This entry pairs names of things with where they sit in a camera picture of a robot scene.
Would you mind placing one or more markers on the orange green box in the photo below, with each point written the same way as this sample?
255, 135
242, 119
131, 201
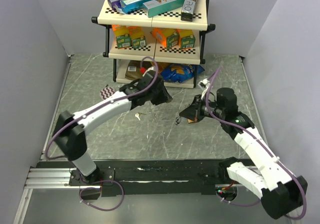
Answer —
187, 39
138, 39
167, 37
122, 36

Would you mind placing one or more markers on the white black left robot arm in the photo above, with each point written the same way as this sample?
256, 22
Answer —
71, 130

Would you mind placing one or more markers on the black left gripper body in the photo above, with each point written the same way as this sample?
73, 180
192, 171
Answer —
152, 95

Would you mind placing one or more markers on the teal RIO box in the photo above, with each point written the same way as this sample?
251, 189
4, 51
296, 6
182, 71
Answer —
155, 7

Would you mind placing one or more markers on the key with panda keychain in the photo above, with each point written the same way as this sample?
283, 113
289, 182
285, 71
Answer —
178, 120

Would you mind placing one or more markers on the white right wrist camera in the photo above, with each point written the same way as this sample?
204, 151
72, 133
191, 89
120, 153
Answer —
204, 85

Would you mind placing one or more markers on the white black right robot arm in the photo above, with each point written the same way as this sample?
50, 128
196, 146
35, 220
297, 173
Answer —
279, 191

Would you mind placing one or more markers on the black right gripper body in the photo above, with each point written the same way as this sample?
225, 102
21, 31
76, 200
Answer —
200, 109

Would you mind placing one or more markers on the silver RIO box right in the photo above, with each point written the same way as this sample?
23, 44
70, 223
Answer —
188, 10

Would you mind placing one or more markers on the purple striped sponge pad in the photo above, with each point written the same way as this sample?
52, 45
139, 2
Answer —
106, 92

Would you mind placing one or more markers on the aluminium rail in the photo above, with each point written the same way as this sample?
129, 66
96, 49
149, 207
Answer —
49, 178

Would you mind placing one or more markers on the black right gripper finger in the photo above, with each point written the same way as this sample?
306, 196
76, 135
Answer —
195, 104
190, 114

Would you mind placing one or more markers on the brown snack bag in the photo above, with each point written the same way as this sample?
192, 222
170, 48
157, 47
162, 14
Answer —
135, 71

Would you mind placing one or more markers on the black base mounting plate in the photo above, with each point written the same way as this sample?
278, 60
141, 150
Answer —
157, 176

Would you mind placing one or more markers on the blue chips bag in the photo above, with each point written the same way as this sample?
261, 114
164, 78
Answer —
179, 73

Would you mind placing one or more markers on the orange snack bag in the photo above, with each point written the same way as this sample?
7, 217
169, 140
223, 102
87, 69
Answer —
160, 66

